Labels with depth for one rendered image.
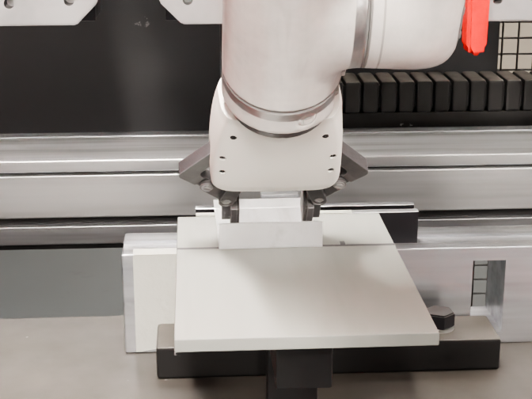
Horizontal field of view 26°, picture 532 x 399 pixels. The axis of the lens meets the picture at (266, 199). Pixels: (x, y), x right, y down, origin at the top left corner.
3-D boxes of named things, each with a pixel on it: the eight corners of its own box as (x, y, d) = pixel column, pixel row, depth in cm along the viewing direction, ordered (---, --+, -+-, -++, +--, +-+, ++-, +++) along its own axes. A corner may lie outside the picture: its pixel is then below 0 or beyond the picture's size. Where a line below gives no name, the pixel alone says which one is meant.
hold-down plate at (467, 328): (157, 379, 99) (155, 347, 98) (158, 353, 104) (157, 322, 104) (499, 370, 101) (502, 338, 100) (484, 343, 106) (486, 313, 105)
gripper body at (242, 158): (347, 43, 84) (333, 132, 94) (207, 44, 84) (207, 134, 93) (356, 125, 80) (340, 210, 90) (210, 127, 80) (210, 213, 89)
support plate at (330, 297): (174, 353, 77) (173, 339, 77) (177, 227, 102) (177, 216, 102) (438, 345, 79) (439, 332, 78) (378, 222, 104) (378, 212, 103)
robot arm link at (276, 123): (343, 19, 83) (339, 46, 85) (219, 20, 82) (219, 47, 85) (353, 112, 78) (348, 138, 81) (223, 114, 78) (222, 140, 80)
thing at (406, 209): (196, 247, 103) (195, 215, 102) (195, 236, 106) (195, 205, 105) (416, 242, 105) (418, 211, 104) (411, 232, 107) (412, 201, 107)
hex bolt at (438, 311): (426, 333, 101) (427, 317, 101) (419, 321, 104) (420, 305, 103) (457, 332, 101) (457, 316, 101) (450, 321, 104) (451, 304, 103)
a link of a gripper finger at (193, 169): (258, 120, 87) (282, 159, 91) (163, 144, 89) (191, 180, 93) (259, 133, 86) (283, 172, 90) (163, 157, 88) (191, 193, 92)
